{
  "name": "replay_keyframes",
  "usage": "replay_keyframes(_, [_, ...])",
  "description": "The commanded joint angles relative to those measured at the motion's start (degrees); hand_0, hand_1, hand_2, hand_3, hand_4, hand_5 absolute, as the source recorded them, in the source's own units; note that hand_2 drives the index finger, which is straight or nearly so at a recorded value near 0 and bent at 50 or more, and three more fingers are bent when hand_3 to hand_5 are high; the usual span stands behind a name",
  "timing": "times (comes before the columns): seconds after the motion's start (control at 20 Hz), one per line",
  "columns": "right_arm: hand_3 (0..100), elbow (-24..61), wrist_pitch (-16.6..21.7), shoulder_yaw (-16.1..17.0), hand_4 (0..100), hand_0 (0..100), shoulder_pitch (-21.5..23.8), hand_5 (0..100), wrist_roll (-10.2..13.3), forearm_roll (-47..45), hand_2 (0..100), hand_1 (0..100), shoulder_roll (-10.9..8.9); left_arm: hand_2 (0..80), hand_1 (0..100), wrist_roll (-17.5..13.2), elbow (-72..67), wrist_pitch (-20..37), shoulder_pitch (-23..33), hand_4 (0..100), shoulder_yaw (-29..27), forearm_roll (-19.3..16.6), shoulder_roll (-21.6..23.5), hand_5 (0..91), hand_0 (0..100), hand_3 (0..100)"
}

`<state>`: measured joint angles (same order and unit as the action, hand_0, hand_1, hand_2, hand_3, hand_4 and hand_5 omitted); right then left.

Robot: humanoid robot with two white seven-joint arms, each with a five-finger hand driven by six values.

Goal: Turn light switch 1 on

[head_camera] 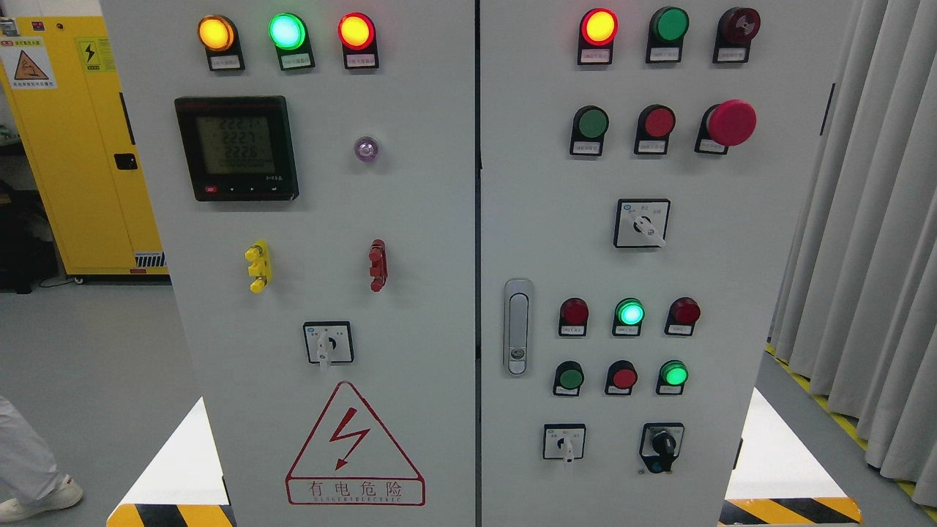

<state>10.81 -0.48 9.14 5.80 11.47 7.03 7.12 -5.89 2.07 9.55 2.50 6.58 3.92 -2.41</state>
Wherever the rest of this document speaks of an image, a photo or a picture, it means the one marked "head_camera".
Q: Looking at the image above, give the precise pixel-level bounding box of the lower white rotary selector switch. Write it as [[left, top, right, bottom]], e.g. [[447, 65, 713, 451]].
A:
[[542, 423, 588, 463]]

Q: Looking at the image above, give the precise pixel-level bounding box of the dark red buzzer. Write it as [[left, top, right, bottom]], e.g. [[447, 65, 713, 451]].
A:
[[712, 7, 762, 64]]

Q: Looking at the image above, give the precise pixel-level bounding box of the black digital power meter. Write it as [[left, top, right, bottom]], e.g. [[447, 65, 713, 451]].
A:
[[174, 94, 300, 201]]

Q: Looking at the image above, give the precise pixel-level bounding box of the panel rotary selector switch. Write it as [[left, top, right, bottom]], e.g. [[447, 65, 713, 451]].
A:
[[302, 321, 355, 373]]

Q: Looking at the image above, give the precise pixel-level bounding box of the red electric hazard warning sticker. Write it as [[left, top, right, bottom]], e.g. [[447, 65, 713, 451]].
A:
[[285, 381, 426, 507]]

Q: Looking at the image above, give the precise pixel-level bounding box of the red indicator light top left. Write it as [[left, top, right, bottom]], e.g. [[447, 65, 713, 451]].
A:
[[337, 11, 379, 70]]

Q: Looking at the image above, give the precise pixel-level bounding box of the red push button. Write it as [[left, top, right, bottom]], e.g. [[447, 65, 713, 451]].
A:
[[605, 360, 638, 396], [633, 104, 676, 154]]

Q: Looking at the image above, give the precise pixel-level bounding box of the grey electrical control cabinet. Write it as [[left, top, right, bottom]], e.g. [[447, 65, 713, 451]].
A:
[[101, 1, 860, 526]]

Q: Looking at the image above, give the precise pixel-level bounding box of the upper right rotary selector switch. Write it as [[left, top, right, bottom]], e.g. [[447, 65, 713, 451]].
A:
[[613, 199, 671, 249]]

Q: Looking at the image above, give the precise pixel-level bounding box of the black knob selector switch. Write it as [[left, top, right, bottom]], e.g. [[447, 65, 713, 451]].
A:
[[638, 422, 685, 474]]

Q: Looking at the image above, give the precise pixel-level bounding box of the red emergency stop mushroom button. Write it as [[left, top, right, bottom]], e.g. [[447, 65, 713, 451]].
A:
[[694, 99, 758, 154]]

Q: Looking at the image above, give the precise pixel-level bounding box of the dark red indicator light right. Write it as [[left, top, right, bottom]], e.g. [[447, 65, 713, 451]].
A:
[[665, 296, 701, 337]]

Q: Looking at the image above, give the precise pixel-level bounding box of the grey curtain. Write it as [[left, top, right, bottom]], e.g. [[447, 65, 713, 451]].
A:
[[770, 1, 936, 507]]

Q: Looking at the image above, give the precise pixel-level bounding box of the small clear indicator lamp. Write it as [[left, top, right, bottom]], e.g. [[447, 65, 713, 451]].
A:
[[354, 136, 379, 162]]

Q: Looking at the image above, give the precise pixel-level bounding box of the red indicator light top right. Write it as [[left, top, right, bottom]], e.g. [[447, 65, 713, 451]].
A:
[[577, 7, 619, 66]]

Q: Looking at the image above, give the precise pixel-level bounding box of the red push button lower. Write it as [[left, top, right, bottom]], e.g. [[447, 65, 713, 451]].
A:
[[605, 360, 638, 396]]

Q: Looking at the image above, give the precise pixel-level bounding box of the white shoe and trouser leg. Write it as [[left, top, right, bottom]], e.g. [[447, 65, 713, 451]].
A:
[[1, 397, 84, 524]]

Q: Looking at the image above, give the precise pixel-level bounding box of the yellow safety storage cabinet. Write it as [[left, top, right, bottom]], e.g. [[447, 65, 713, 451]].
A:
[[2, 16, 168, 279]]

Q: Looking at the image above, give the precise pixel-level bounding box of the dark green indicator light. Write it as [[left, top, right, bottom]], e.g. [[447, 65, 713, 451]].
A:
[[646, 6, 690, 64]]

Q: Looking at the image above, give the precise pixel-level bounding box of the green push button upper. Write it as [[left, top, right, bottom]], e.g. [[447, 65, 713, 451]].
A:
[[569, 105, 609, 157]]

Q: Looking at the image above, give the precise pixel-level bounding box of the dark red indicator light left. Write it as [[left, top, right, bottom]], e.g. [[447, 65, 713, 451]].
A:
[[558, 297, 589, 337]]

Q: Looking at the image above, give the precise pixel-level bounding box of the red push button upper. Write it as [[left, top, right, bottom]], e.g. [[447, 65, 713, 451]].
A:
[[633, 104, 676, 154]]

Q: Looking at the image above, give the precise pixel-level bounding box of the green indicator light top left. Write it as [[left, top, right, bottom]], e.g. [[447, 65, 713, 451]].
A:
[[268, 12, 316, 71]]

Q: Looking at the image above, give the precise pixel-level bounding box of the lit green indicator light middle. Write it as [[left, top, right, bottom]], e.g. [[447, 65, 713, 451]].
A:
[[611, 297, 646, 337]]

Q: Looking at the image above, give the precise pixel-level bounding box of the silver cabinet door handle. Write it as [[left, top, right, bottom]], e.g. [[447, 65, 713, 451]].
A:
[[503, 279, 533, 376]]

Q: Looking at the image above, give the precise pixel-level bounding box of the amber indicator light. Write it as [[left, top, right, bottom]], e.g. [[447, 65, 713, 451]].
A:
[[198, 15, 245, 71]]

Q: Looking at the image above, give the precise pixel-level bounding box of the dark red indicator light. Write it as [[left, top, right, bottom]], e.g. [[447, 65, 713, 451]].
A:
[[558, 297, 589, 337], [665, 296, 701, 337]]

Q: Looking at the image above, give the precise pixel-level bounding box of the lit green push button lower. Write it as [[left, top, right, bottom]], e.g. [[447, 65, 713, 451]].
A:
[[655, 359, 689, 396]]

